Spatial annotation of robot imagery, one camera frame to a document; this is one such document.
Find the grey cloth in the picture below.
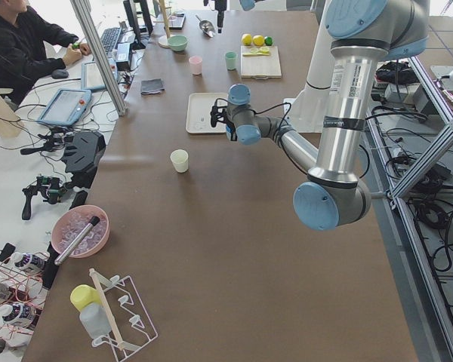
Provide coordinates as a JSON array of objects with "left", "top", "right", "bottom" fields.
[{"left": 140, "top": 78, "right": 164, "bottom": 95}]

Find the green cup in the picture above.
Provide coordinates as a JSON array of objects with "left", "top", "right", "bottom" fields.
[{"left": 224, "top": 51, "right": 237, "bottom": 71}]

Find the cream white cup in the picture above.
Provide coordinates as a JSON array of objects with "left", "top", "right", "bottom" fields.
[{"left": 170, "top": 149, "right": 189, "bottom": 173}]

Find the yellow lemon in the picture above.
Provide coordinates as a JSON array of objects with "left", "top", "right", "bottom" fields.
[
  {"left": 241, "top": 33, "right": 252, "bottom": 46},
  {"left": 251, "top": 35, "right": 265, "bottom": 47}
]

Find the metal muddler tool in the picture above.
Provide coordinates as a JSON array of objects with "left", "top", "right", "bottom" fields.
[{"left": 54, "top": 216, "right": 100, "bottom": 265}]

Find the clear plastic bottle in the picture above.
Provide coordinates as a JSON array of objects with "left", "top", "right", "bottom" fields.
[{"left": 79, "top": 302, "right": 112, "bottom": 339}]

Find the green lime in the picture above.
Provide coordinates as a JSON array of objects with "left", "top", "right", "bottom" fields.
[{"left": 264, "top": 36, "right": 273, "bottom": 46}]

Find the metal scoop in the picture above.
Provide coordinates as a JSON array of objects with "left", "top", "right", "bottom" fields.
[{"left": 195, "top": 14, "right": 216, "bottom": 38}]

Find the yellow cup on rack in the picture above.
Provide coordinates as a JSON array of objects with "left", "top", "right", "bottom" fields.
[{"left": 69, "top": 284, "right": 100, "bottom": 311}]

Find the green bowl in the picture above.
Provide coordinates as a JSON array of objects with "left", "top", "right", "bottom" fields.
[{"left": 167, "top": 35, "right": 188, "bottom": 52}]

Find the blue cup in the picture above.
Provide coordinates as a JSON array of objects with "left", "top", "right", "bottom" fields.
[{"left": 225, "top": 125, "right": 237, "bottom": 142}]

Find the pink bowl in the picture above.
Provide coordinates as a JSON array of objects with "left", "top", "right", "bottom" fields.
[{"left": 51, "top": 205, "right": 110, "bottom": 259}]

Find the wooden cup stand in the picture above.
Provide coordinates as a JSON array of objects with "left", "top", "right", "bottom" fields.
[{"left": 153, "top": 0, "right": 171, "bottom": 48}]

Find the yellow lemon upper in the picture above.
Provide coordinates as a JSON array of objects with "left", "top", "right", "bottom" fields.
[{"left": 251, "top": 35, "right": 265, "bottom": 47}]

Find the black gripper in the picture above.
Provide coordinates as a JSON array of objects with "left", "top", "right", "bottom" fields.
[
  {"left": 203, "top": 0, "right": 227, "bottom": 34},
  {"left": 210, "top": 98, "right": 230, "bottom": 130}
]

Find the blue teach pendant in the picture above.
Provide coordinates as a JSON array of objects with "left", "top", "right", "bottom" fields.
[
  {"left": 36, "top": 89, "right": 92, "bottom": 127},
  {"left": 81, "top": 62, "right": 106, "bottom": 92}
]

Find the yellow plastic knife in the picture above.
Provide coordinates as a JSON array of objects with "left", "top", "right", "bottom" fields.
[{"left": 242, "top": 52, "right": 271, "bottom": 57}]

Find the bamboo cutting board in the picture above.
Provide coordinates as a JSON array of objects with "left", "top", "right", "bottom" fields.
[{"left": 240, "top": 45, "right": 282, "bottom": 79}]

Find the seated person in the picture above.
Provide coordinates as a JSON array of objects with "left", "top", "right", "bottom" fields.
[{"left": 0, "top": 1, "right": 91, "bottom": 105}]

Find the yellow lemon lower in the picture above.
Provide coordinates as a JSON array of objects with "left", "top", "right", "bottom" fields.
[{"left": 241, "top": 33, "right": 252, "bottom": 46}]

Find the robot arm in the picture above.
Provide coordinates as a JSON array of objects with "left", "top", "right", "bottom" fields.
[
  {"left": 214, "top": 0, "right": 261, "bottom": 33},
  {"left": 210, "top": 1, "right": 430, "bottom": 230}
]

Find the beige rabbit tray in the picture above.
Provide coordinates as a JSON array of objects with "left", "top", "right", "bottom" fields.
[{"left": 185, "top": 93, "right": 227, "bottom": 134}]

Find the pink cup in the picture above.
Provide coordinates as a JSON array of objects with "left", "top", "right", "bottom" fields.
[{"left": 189, "top": 56, "right": 202, "bottom": 75}]

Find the white wire rack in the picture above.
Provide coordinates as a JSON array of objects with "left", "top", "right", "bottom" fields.
[{"left": 89, "top": 268, "right": 159, "bottom": 361}]

